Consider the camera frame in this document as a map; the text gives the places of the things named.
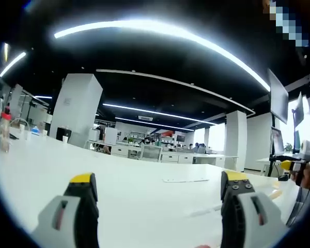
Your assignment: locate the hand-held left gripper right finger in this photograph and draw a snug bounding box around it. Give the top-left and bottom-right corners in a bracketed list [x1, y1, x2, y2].
[220, 169, 290, 248]

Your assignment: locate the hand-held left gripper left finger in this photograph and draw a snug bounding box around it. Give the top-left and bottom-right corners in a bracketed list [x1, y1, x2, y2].
[30, 172, 100, 248]

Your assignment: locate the black box appliance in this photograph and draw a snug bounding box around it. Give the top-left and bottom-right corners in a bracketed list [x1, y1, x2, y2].
[56, 127, 72, 142]

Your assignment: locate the black laptop stand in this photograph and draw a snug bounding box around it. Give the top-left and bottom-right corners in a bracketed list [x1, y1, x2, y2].
[269, 154, 287, 178]

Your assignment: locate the small tilted monitor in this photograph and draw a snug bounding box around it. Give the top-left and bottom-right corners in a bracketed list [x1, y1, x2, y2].
[291, 91, 305, 128]

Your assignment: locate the large dark monitor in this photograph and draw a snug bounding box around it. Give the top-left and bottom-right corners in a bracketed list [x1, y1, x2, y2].
[267, 68, 290, 125]

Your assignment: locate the narrow white pillar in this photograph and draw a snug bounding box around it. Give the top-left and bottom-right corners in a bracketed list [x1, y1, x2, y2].
[224, 110, 248, 172]

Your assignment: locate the flat white plastic strip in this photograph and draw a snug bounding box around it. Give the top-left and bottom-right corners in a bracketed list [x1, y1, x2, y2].
[162, 178, 210, 183]

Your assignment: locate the white desk cabinet row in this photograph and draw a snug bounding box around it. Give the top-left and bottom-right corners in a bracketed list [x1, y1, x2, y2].
[110, 144, 226, 166]

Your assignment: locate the grey mesh office chair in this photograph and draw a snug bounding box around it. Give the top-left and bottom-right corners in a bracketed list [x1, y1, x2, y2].
[140, 144, 163, 163]

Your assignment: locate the red capped clear bottle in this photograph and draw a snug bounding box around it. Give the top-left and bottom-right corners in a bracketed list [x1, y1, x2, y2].
[0, 104, 13, 153]

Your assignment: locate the wide white pillar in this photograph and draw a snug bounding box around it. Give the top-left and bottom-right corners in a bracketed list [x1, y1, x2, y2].
[49, 73, 104, 147]

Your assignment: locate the short ceiling light strip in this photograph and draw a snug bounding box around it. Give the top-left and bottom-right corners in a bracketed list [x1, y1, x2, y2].
[0, 51, 27, 78]

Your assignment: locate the long curved ceiling light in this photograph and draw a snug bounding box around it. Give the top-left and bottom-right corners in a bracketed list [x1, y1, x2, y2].
[53, 19, 272, 92]

